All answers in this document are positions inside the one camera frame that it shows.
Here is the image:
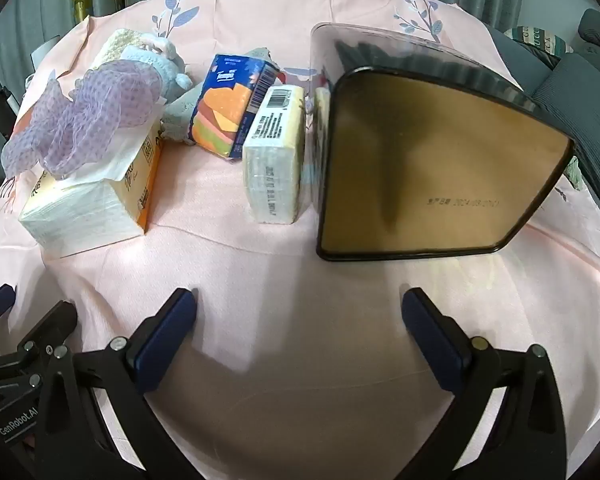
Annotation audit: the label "purple dotted mesh ruffle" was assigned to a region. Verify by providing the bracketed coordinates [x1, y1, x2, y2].
[2, 57, 167, 178]

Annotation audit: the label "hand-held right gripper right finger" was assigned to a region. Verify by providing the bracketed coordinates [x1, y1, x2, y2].
[401, 287, 569, 480]

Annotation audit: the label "grey sofa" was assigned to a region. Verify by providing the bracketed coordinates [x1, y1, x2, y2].
[480, 7, 600, 206]

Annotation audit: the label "colourful snack packets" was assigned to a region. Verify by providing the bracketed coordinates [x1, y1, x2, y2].
[187, 54, 281, 161]

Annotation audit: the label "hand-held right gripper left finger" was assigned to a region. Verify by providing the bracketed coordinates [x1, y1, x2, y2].
[32, 287, 199, 480]

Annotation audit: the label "pink printed bedsheet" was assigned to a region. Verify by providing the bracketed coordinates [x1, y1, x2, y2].
[0, 0, 600, 480]

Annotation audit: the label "striped cushion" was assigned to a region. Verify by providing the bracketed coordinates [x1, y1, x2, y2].
[502, 25, 574, 56]

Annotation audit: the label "open yellow tissue pack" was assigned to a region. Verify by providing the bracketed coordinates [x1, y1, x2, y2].
[19, 110, 166, 257]

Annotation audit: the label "blue plush elephant toy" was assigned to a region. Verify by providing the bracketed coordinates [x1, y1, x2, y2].
[117, 34, 193, 103]

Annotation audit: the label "cream knitted cloth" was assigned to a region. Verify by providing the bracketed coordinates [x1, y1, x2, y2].
[92, 29, 147, 68]

